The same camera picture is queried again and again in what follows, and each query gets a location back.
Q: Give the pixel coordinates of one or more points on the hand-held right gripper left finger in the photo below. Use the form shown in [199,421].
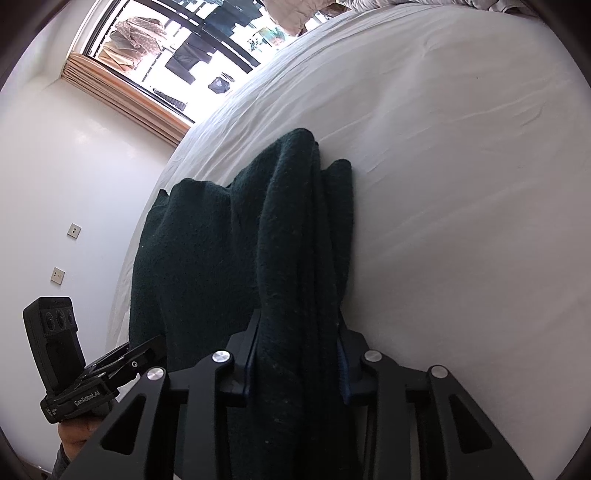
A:
[250,360]

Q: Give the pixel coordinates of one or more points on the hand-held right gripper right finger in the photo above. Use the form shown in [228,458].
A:
[341,369]

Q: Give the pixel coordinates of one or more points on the dark green cloth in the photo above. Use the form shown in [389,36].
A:
[277,230]

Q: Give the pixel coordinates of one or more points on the person's left forearm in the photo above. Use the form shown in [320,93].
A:
[60,466]

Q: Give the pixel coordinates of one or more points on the person's left hand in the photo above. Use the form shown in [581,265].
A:
[74,438]

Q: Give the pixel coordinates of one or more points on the white bed sheet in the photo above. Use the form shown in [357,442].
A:
[461,207]

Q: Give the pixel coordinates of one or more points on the wood framed window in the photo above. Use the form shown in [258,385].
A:
[138,92]

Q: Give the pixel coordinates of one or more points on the small hanging dark garment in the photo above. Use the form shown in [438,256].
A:
[219,84]

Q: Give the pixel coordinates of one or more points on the hanging brown patterned garment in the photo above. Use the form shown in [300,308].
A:
[131,41]

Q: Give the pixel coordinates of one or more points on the beige cloth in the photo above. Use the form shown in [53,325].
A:
[300,14]

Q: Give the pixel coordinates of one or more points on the wall socket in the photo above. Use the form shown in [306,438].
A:
[74,230]
[57,274]

